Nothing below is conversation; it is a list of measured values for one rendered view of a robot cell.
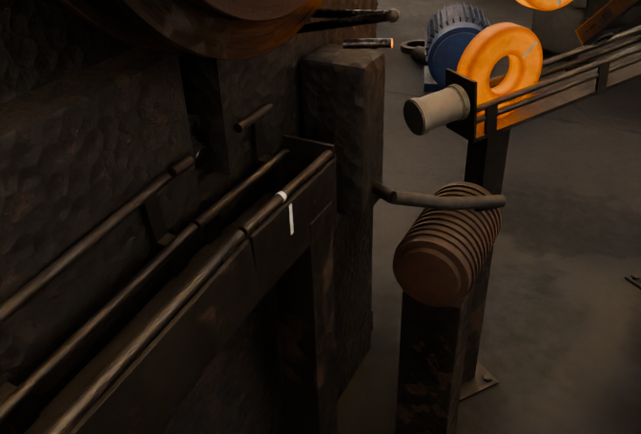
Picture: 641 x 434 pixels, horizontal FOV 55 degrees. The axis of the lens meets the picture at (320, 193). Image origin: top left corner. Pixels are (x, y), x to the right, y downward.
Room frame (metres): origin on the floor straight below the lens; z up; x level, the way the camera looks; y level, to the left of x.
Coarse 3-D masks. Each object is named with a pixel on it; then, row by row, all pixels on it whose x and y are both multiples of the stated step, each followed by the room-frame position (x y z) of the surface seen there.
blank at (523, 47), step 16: (480, 32) 0.96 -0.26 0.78; (496, 32) 0.94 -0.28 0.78; (512, 32) 0.95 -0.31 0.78; (528, 32) 0.97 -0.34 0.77; (480, 48) 0.93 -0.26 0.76; (496, 48) 0.94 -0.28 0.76; (512, 48) 0.95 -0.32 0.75; (528, 48) 0.97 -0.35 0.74; (464, 64) 0.94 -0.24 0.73; (480, 64) 0.93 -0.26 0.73; (512, 64) 0.98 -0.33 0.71; (528, 64) 0.97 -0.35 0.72; (480, 80) 0.93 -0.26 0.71; (512, 80) 0.97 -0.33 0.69; (528, 80) 0.97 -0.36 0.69; (480, 96) 0.93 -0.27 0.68; (496, 96) 0.94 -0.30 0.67; (480, 112) 0.93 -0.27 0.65; (512, 112) 0.96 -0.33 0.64
